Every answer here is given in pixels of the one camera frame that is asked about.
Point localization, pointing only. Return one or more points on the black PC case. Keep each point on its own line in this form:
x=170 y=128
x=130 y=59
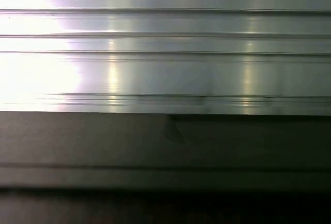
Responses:
x=103 y=143

